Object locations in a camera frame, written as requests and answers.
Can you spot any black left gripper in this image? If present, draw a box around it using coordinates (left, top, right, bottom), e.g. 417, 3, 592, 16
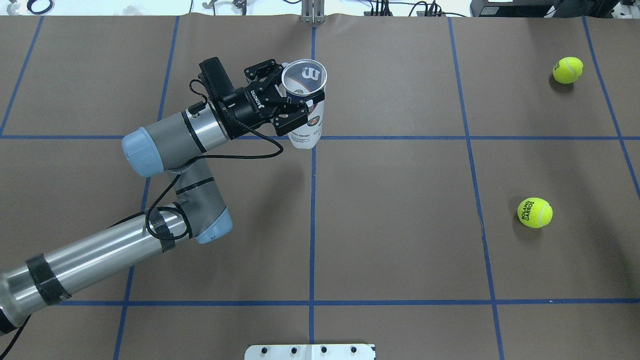
222, 59, 309, 138

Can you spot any clear tennis ball can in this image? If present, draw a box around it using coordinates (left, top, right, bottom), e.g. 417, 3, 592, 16
281, 59, 329, 150

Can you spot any yellow tennis ball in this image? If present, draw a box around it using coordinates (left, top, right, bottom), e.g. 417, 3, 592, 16
551, 56, 585, 85
516, 197, 554, 229

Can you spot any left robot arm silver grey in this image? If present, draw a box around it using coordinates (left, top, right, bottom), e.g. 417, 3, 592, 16
1, 133, 316, 360

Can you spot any black box with label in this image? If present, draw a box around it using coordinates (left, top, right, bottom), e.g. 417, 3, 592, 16
469, 0, 554, 18

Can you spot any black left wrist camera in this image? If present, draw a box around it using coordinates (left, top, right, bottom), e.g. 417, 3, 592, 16
198, 57, 235, 100

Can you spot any aluminium frame post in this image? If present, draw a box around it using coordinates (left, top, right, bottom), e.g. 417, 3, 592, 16
300, 0, 326, 25

